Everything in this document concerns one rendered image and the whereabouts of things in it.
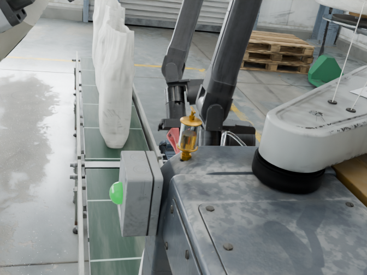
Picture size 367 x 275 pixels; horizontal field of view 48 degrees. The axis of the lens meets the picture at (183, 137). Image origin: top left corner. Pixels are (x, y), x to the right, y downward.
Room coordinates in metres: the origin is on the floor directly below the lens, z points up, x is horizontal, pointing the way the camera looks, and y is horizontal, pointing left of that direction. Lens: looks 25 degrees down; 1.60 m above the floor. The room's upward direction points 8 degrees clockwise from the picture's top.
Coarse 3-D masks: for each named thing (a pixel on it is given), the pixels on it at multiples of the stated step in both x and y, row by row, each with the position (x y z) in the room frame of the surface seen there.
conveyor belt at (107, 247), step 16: (96, 176) 1.91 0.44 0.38; (112, 176) 1.93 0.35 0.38; (96, 192) 1.76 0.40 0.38; (96, 208) 1.63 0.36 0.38; (112, 208) 1.64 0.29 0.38; (96, 224) 1.51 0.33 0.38; (112, 224) 1.53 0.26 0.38; (96, 240) 1.40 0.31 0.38; (112, 240) 1.42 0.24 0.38; (128, 240) 1.44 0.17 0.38; (144, 240) 1.45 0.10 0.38; (96, 256) 1.31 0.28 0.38; (112, 256) 1.32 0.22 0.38; (128, 256) 1.33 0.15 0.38; (96, 272) 1.22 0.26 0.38; (112, 272) 1.23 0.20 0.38; (128, 272) 1.25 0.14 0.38
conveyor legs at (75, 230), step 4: (76, 196) 1.87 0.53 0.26; (76, 200) 1.87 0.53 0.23; (76, 204) 1.87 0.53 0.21; (76, 208) 1.87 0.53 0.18; (76, 212) 1.87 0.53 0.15; (76, 216) 1.87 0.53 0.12; (84, 216) 1.90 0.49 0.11; (76, 220) 1.87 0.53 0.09; (76, 224) 1.87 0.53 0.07; (76, 228) 1.89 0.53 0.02; (76, 232) 1.87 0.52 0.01
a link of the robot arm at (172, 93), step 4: (168, 88) 1.12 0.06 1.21; (172, 88) 1.12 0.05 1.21; (176, 88) 1.12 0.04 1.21; (180, 88) 1.13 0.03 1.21; (184, 88) 1.15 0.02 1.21; (164, 92) 1.13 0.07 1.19; (168, 92) 1.11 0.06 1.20; (172, 92) 1.11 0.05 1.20; (176, 92) 1.11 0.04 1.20; (180, 92) 1.12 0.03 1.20; (168, 96) 1.11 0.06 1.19; (172, 96) 1.10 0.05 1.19; (176, 96) 1.10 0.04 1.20; (180, 96) 1.11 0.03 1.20; (184, 96) 1.13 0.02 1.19; (168, 100) 1.10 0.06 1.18; (172, 100) 1.09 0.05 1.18; (176, 100) 1.09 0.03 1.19; (180, 100) 1.10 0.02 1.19; (184, 100) 1.11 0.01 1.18; (188, 100) 1.12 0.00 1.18
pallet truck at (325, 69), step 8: (328, 24) 5.96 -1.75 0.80; (320, 56) 5.92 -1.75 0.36; (328, 56) 5.88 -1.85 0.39; (320, 64) 5.75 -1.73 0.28; (328, 64) 5.78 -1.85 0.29; (336, 64) 5.82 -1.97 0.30; (312, 72) 5.70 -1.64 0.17; (320, 72) 5.72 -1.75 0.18; (328, 72) 5.76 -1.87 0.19; (336, 72) 5.80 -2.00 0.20; (312, 80) 5.61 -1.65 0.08; (320, 80) 5.66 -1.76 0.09; (328, 80) 5.74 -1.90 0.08
